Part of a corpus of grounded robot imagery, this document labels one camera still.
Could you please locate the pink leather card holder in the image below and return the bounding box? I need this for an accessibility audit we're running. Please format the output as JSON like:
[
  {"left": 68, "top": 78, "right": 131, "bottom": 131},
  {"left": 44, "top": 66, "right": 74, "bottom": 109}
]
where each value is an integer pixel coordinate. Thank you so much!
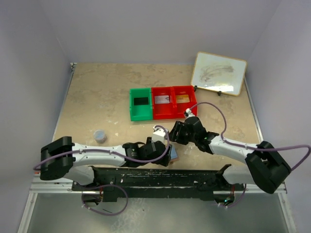
[{"left": 170, "top": 144, "right": 179, "bottom": 164}]

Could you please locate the silver striped card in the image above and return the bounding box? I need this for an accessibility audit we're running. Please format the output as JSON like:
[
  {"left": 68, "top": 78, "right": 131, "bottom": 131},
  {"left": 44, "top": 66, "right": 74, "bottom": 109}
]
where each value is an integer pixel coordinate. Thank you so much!
[{"left": 154, "top": 95, "right": 171, "bottom": 104}]

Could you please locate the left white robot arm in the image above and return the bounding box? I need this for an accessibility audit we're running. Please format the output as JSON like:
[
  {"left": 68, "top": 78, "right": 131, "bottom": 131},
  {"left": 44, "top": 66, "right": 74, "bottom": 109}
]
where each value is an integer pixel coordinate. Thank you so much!
[{"left": 34, "top": 136, "right": 172, "bottom": 185}]

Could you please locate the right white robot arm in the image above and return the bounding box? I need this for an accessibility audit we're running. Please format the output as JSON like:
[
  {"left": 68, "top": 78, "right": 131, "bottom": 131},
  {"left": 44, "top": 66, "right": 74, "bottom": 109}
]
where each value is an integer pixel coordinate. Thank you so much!
[{"left": 169, "top": 116, "right": 291, "bottom": 194}]

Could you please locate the gold card in red bin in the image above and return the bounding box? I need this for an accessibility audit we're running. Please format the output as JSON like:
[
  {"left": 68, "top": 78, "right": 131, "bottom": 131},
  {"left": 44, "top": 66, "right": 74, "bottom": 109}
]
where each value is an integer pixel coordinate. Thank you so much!
[{"left": 175, "top": 95, "right": 190, "bottom": 103}]

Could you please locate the black card in green bin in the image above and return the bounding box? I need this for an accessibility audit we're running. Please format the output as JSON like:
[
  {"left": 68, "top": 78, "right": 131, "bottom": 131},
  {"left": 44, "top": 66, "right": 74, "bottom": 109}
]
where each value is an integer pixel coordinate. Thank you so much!
[{"left": 134, "top": 97, "right": 149, "bottom": 106}]

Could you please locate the middle red plastic bin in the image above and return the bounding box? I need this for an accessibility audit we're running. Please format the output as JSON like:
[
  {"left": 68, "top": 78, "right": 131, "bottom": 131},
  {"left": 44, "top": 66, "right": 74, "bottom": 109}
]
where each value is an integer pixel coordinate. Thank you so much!
[{"left": 151, "top": 87, "right": 174, "bottom": 120}]

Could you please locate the red plastic bin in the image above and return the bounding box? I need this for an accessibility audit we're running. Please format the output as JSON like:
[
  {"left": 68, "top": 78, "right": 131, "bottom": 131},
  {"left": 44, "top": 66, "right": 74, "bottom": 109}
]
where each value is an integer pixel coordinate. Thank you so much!
[
  {"left": 173, "top": 85, "right": 197, "bottom": 119},
  {"left": 151, "top": 87, "right": 174, "bottom": 120}
]

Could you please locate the right red plastic bin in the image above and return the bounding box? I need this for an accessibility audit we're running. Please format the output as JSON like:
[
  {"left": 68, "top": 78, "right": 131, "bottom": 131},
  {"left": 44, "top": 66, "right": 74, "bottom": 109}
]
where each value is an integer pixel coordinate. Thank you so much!
[{"left": 173, "top": 85, "right": 197, "bottom": 119}]

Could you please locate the green plastic bin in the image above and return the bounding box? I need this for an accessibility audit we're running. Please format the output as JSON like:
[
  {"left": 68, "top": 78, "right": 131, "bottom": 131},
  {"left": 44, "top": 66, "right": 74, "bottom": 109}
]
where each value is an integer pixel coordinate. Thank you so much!
[{"left": 129, "top": 88, "right": 153, "bottom": 121}]

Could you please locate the clear jar of paper clips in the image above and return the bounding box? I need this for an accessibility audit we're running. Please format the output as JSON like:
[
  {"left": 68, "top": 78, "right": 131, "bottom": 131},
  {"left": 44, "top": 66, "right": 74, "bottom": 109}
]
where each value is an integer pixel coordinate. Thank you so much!
[{"left": 93, "top": 130, "right": 107, "bottom": 144}]

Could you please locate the small framed whiteboard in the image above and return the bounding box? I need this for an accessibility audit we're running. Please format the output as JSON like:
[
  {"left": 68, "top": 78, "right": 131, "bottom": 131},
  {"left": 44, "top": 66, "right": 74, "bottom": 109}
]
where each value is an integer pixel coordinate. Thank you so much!
[{"left": 190, "top": 51, "right": 247, "bottom": 96}]

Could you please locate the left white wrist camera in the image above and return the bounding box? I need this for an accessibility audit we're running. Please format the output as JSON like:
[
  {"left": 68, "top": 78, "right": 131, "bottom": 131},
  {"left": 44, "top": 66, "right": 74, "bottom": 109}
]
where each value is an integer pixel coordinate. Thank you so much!
[{"left": 151, "top": 126, "right": 166, "bottom": 143}]

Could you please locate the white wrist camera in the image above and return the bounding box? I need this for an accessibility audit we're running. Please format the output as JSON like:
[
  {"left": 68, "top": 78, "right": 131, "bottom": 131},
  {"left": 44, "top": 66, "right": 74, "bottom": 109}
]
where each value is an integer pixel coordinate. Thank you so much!
[
  {"left": 151, "top": 126, "right": 166, "bottom": 143},
  {"left": 184, "top": 108, "right": 195, "bottom": 118}
]

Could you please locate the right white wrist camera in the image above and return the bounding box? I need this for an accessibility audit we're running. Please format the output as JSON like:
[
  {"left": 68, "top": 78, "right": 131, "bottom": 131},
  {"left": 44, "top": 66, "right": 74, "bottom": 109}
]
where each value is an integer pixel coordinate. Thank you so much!
[{"left": 184, "top": 108, "right": 195, "bottom": 118}]

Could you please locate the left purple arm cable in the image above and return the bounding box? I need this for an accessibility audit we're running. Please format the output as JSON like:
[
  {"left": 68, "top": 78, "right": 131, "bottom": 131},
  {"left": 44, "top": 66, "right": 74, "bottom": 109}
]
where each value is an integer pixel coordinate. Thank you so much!
[{"left": 33, "top": 125, "right": 171, "bottom": 172}]

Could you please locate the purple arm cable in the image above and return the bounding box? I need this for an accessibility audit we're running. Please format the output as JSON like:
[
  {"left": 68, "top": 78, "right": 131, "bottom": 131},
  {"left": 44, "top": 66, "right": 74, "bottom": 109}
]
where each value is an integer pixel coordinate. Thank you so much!
[
  {"left": 33, "top": 125, "right": 171, "bottom": 172},
  {"left": 184, "top": 101, "right": 311, "bottom": 170}
]

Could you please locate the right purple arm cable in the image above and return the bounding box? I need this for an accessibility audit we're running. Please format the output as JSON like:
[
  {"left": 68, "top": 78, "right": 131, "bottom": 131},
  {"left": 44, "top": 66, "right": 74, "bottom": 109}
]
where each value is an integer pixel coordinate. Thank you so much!
[{"left": 184, "top": 101, "right": 311, "bottom": 170}]

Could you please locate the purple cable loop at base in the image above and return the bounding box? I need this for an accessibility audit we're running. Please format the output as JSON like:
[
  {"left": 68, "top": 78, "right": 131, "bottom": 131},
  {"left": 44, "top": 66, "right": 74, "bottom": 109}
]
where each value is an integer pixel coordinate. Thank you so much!
[{"left": 81, "top": 181, "right": 131, "bottom": 216}]

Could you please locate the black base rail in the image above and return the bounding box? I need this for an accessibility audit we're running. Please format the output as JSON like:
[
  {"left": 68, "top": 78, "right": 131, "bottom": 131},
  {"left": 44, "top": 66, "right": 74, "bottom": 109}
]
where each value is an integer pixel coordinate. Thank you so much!
[{"left": 72, "top": 167, "right": 244, "bottom": 202}]

